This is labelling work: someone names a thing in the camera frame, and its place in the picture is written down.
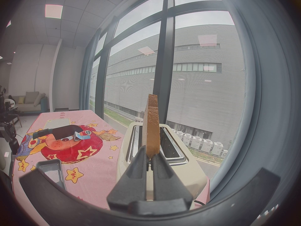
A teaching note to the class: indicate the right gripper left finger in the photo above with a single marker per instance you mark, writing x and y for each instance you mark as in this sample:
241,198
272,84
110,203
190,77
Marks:
134,185

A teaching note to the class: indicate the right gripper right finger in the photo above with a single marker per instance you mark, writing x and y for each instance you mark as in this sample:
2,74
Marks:
167,185

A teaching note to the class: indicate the slice of bread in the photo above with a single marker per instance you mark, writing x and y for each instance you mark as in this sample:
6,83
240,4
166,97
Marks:
151,126

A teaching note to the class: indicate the cream toaster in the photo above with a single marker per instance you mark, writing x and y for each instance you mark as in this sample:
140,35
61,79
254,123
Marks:
197,175

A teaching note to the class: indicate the dark grey tray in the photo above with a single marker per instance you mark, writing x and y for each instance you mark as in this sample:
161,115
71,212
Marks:
50,165

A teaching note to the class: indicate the cutting board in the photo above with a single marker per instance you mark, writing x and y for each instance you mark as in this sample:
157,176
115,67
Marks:
57,122

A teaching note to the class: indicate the window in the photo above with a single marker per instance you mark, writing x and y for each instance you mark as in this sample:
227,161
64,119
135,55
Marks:
164,55

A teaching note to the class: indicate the beige sofa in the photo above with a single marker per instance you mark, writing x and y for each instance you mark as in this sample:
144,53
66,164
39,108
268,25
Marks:
30,105

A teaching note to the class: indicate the black equipment on stand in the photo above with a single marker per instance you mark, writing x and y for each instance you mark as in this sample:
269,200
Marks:
8,132

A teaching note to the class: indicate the square ceiling light panel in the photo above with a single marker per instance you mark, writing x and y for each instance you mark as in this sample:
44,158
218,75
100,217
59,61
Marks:
53,11

